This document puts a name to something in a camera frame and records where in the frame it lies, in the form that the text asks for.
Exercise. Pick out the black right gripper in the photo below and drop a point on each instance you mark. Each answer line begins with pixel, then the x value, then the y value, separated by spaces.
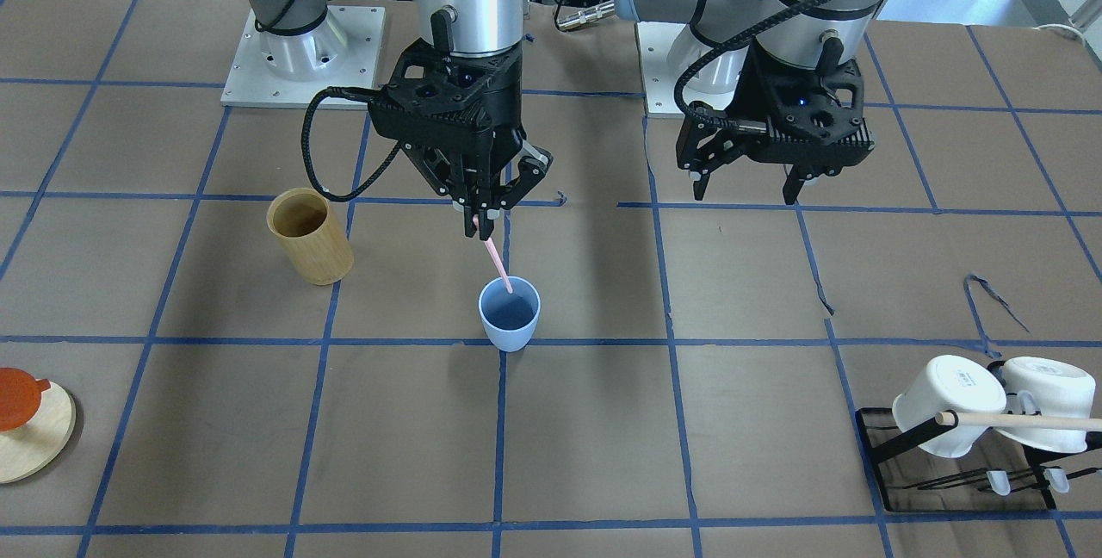
pixel 504 102

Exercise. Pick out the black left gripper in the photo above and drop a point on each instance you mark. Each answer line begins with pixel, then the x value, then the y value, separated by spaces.
pixel 763 86

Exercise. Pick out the light blue plastic cup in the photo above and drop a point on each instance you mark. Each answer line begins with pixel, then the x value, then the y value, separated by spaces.
pixel 509 318

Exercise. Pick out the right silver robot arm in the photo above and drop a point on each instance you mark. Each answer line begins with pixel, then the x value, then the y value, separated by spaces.
pixel 469 28

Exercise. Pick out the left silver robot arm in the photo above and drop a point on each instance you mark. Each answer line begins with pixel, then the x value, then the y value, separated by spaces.
pixel 789 30

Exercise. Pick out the bamboo cylinder holder cup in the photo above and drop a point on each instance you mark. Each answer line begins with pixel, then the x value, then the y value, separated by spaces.
pixel 310 235

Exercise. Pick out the wooden rack rod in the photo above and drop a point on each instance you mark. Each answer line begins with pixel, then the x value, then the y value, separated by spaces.
pixel 992 420

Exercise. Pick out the white mug outer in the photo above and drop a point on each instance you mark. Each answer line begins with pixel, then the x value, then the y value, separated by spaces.
pixel 1057 389

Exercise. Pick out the orange mug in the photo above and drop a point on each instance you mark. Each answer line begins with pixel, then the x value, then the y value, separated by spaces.
pixel 21 397

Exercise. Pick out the wooden mug tree stand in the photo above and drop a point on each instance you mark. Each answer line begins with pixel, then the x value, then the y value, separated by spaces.
pixel 27 450

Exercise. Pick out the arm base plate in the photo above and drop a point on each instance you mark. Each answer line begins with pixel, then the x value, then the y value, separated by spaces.
pixel 665 50
pixel 286 72

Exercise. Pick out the black wire mug rack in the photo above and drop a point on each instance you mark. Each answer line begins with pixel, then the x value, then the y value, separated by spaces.
pixel 931 468

